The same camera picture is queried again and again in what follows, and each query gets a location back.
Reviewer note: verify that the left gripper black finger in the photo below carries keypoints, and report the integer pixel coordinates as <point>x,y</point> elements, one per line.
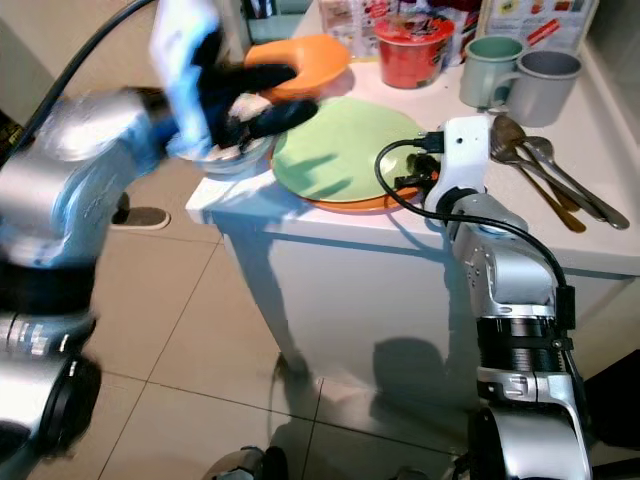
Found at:
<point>285,118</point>
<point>280,80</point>

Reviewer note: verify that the brown metal spoon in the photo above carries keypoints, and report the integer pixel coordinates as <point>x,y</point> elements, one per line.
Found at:
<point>505,135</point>

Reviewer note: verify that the green plate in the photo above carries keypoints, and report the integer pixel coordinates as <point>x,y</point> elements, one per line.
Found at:
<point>350,150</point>

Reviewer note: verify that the dark red snack bag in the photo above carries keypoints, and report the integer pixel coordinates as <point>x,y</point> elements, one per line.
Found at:
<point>435,12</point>

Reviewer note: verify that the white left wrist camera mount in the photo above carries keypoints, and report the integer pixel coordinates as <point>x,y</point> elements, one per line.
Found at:
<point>185,60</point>

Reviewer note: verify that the orange bowl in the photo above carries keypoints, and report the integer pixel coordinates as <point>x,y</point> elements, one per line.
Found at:
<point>310,50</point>

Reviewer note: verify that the white kitchen island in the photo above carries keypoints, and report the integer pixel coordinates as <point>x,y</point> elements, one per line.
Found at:
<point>360,300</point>

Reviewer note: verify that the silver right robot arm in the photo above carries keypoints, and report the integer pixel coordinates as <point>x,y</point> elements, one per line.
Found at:
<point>510,290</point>

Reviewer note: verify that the instant noodle multipack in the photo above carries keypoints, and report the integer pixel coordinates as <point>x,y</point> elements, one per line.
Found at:
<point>350,25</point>

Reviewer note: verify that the printed cracker package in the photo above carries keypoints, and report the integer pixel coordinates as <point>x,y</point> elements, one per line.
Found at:
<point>540,20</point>

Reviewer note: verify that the orange plate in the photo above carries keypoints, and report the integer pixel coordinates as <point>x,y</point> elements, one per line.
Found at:
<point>360,205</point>

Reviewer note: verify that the grey mug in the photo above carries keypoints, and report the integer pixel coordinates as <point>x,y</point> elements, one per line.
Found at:
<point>550,90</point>

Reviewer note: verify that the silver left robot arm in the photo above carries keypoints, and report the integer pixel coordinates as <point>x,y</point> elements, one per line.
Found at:
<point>80,180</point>

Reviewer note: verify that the green mug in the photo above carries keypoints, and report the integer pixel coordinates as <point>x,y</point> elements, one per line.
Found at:
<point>488,75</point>

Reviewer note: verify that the silver metal spoon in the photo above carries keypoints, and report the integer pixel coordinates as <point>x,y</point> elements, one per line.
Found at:
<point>540,150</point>

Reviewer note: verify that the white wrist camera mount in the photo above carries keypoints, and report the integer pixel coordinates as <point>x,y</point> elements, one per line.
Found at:
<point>460,150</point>
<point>185,60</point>

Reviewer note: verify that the red instant noodle cup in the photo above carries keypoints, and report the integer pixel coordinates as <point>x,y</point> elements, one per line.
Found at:
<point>415,62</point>

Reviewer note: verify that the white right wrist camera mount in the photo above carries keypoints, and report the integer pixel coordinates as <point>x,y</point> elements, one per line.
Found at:
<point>460,150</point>

